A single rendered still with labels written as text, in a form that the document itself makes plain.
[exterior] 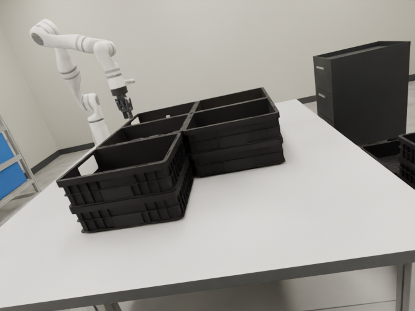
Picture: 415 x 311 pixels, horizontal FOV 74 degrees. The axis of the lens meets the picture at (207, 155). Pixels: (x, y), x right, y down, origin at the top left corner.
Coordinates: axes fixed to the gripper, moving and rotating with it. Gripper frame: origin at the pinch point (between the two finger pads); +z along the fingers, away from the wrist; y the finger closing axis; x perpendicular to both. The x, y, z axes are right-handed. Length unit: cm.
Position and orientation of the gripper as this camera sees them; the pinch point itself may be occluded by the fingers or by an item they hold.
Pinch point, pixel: (128, 116)
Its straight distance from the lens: 140.1
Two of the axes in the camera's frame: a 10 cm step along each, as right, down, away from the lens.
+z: 2.2, 9.0, 3.7
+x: 7.4, -4.1, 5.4
